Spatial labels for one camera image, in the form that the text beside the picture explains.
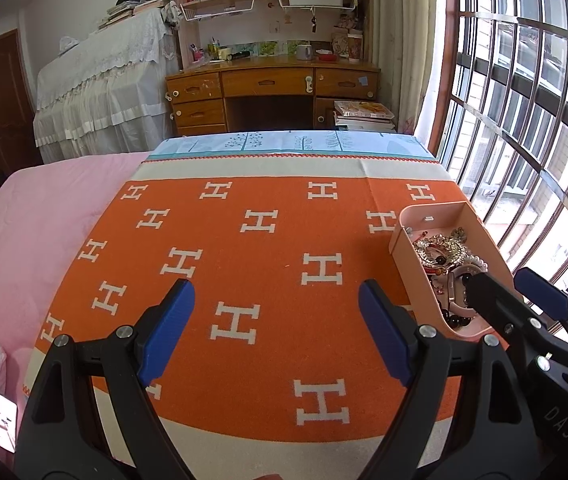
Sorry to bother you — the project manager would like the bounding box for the wooden bookshelf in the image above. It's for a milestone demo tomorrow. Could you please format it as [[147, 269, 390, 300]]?
[[171, 0, 373, 62]]

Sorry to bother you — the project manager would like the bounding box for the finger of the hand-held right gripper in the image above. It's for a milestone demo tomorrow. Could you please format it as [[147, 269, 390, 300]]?
[[514, 266, 568, 361], [461, 271, 568, 362]]

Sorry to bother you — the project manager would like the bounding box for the stack of magazines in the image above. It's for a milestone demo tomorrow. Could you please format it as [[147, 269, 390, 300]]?
[[333, 101, 397, 134]]

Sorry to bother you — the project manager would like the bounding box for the pile of books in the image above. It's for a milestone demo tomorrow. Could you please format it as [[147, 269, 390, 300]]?
[[98, 0, 173, 29]]

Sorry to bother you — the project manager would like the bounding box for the orange patterned blanket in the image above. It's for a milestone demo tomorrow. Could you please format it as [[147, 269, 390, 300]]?
[[24, 152, 511, 480]]

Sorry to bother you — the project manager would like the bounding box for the white lace-covered piano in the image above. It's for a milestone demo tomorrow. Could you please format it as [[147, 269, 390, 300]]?
[[32, 7, 183, 164]]

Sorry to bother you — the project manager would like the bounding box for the light blue printed sheet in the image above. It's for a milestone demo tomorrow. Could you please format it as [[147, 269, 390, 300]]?
[[146, 130, 438, 162]]

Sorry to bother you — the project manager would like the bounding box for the silver crystal bracelet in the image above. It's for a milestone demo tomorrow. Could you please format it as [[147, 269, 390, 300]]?
[[413, 231, 466, 267]]

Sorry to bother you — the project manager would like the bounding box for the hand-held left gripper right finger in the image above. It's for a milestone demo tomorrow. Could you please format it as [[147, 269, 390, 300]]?
[[358, 280, 545, 480]]

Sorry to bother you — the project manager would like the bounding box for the brown window frame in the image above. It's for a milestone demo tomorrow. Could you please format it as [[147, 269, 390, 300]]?
[[426, 0, 466, 157]]

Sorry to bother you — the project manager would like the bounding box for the lit smartphone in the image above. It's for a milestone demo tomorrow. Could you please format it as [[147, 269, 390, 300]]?
[[0, 391, 19, 454]]

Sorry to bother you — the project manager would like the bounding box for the pink bedsheet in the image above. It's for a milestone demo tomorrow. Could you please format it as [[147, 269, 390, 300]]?
[[0, 152, 153, 411]]

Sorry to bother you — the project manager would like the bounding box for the metal window grille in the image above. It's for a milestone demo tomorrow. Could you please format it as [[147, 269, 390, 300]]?
[[444, 0, 568, 322]]

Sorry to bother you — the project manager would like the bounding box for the pink plastic tray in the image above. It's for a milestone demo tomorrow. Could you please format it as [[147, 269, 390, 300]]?
[[389, 201, 508, 339]]

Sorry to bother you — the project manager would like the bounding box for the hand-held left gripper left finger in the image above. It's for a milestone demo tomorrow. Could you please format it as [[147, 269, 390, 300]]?
[[14, 278, 197, 480]]

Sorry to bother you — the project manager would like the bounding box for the white curtain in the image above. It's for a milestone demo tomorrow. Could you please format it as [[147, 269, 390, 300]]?
[[369, 0, 446, 147]]

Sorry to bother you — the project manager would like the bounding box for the wooden desk with drawers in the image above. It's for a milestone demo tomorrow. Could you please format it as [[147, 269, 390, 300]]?
[[165, 55, 382, 137]]

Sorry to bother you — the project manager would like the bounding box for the black bead bracelet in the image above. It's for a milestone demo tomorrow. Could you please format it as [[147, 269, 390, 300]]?
[[441, 307, 479, 329]]

